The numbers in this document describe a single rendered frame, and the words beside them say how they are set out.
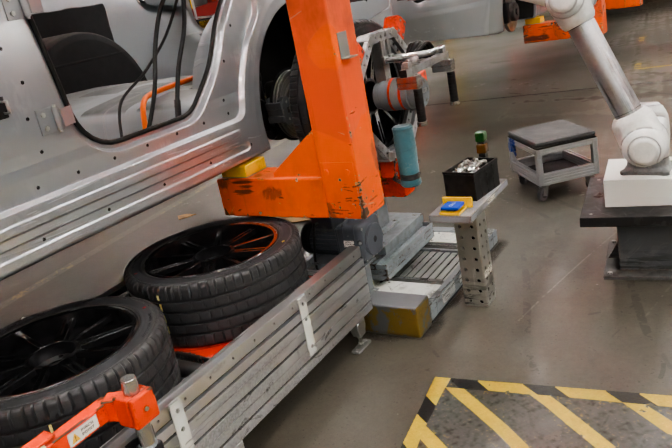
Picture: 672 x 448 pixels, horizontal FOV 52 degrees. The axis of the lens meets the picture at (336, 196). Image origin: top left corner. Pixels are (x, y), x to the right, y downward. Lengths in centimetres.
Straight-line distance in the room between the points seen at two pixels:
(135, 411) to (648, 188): 205
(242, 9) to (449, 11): 280
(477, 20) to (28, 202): 404
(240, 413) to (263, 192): 93
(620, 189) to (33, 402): 219
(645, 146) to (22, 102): 205
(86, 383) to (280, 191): 111
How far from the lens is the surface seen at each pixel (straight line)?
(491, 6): 555
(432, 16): 541
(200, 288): 230
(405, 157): 284
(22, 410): 192
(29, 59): 218
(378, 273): 299
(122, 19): 469
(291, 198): 262
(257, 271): 232
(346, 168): 243
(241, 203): 279
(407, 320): 268
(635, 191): 291
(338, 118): 239
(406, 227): 318
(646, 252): 302
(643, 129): 269
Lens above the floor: 134
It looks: 17 degrees down
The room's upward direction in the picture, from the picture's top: 11 degrees counter-clockwise
